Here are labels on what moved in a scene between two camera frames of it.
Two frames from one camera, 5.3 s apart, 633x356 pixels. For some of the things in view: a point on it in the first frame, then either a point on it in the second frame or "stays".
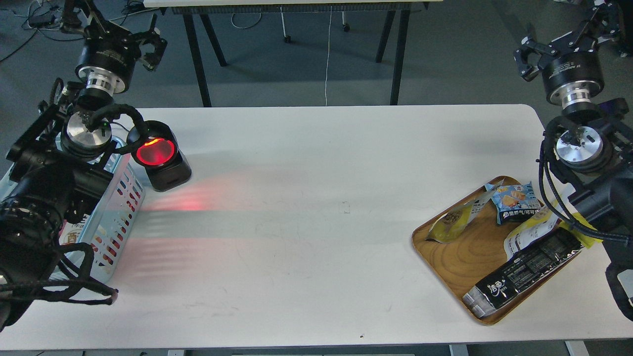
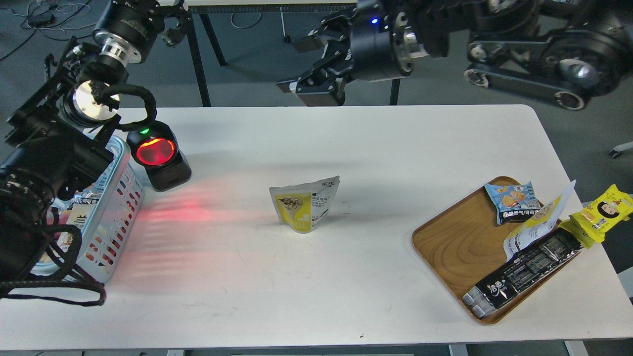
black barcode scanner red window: (156, 149) stays
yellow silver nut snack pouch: (450, 226) → (301, 207)
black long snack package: (563, 245) stays
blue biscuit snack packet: (514, 202) stays
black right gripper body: (571, 64) → (379, 48)
